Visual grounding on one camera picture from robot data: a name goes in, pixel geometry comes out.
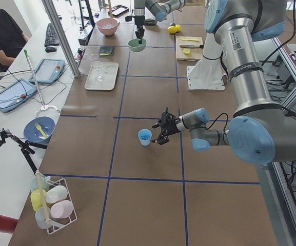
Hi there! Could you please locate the blue bowl with fork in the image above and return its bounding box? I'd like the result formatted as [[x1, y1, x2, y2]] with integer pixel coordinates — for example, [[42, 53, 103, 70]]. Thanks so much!
[[23, 116, 55, 145]]

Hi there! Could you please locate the white cup in rack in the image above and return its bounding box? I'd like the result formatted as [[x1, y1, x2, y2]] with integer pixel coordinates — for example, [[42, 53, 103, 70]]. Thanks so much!
[[45, 185, 68, 204]]

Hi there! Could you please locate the green bowl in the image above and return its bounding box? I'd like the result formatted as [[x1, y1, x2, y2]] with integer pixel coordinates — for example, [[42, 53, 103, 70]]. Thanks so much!
[[128, 38, 146, 52]]

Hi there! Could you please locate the blue teach pendant near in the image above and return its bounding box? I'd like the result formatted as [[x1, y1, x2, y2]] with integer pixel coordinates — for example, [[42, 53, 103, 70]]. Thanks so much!
[[0, 78, 37, 113]]

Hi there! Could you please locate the black tripod with gripper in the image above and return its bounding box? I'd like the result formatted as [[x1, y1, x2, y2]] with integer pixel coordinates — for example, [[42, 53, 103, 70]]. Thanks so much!
[[0, 129, 48, 175]]

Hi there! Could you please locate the aluminium frame post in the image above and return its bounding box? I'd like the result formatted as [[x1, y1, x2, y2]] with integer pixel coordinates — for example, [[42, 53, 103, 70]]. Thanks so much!
[[42, 0, 81, 78]]

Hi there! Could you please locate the wooden cutting board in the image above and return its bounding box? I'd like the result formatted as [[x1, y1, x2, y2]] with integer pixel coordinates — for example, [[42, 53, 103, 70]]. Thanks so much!
[[175, 36, 204, 61]]

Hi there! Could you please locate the grey yellow folded cloth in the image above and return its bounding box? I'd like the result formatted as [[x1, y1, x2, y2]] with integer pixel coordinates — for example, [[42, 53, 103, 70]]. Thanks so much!
[[98, 46, 115, 56]]

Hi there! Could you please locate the blue teach pendant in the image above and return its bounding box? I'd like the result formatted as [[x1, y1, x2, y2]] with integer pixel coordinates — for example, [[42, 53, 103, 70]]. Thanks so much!
[[0, 78, 37, 113], [34, 58, 65, 85]]

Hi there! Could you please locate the clear wine glass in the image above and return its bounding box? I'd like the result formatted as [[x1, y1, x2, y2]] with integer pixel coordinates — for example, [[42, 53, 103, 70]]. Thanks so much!
[[91, 60, 104, 81]]

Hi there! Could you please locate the clear glass lid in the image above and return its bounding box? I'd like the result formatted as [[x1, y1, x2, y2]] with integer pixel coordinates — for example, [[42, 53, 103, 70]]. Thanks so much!
[[90, 53, 99, 60]]

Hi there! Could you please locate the yellow plastic knife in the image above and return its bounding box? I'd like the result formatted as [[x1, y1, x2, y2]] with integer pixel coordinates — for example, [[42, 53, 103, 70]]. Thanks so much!
[[180, 38, 200, 42]]

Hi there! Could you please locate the steel muddler black cap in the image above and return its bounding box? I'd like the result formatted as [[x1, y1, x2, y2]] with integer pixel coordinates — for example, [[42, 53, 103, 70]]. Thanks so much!
[[179, 44, 204, 49]]

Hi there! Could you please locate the black computer mouse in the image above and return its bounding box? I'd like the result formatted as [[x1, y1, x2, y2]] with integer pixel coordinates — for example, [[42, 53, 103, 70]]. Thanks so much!
[[45, 46, 57, 53]]

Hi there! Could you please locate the light blue cup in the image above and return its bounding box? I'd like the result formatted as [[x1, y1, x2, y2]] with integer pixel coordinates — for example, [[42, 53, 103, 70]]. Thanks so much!
[[138, 129, 152, 146]]

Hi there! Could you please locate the lemon half slice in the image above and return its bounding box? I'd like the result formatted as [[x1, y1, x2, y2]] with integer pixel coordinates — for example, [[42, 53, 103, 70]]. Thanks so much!
[[183, 48, 191, 55]]

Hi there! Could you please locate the wooden stand with base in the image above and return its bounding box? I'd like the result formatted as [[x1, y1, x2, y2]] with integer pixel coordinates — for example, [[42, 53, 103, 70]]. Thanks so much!
[[108, 0, 113, 18]]

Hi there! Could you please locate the blue teach pendant far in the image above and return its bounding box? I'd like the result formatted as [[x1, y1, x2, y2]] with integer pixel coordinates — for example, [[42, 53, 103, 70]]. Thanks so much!
[[34, 58, 65, 85]]

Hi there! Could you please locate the yellow lemon rear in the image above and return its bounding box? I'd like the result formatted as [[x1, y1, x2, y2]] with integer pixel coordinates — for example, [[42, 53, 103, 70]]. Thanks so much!
[[175, 24, 181, 33]]

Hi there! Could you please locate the yellow lemon front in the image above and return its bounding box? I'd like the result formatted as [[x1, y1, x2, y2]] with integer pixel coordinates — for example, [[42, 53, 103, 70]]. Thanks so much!
[[167, 26, 177, 34]]

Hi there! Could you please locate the cream bear tray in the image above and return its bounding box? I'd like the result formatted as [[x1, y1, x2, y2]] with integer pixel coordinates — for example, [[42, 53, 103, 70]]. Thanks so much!
[[84, 61, 119, 91]]

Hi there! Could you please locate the yellow plastic fork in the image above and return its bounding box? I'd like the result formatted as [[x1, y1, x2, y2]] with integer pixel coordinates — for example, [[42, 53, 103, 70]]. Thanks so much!
[[35, 122, 48, 139]]

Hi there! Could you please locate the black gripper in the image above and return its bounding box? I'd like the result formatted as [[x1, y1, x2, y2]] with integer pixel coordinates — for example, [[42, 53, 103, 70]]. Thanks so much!
[[125, 15, 145, 43], [151, 107, 180, 145]]

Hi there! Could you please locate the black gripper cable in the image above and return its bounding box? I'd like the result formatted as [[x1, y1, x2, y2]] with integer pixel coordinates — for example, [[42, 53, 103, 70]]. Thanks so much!
[[206, 112, 229, 134]]

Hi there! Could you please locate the black keyboard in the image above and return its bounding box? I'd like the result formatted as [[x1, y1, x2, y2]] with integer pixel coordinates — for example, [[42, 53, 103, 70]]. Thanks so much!
[[44, 23, 59, 47]]

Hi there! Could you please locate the yellow cup in rack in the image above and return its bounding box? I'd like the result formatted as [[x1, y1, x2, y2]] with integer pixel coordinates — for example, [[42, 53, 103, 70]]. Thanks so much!
[[30, 189, 43, 212]]

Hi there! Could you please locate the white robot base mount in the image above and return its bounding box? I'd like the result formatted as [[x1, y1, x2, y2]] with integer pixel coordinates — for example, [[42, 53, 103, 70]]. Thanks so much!
[[187, 33, 225, 90]]

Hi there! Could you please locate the pink bowl of ice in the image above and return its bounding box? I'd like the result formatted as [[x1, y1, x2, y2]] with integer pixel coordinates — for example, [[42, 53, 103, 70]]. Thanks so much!
[[96, 18, 120, 36]]

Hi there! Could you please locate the white wire cup rack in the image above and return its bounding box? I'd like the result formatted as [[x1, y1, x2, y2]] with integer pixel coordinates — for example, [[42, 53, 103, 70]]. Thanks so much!
[[34, 172, 78, 236]]

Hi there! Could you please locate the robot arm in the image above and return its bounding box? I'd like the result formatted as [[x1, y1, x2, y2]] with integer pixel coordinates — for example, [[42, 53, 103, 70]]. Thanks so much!
[[125, 0, 186, 44], [154, 1, 296, 165]]

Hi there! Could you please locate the yellow lemon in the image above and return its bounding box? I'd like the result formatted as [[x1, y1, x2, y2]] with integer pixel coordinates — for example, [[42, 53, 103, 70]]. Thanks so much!
[[167, 26, 177, 34], [175, 24, 181, 33]]

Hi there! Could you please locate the white pole stand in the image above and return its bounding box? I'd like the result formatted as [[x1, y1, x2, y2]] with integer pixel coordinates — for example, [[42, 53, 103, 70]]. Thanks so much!
[[24, 49, 60, 118]]

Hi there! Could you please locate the pink cup in rack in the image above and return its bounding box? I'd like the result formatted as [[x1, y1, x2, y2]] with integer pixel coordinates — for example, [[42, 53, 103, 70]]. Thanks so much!
[[50, 200, 73, 219]]

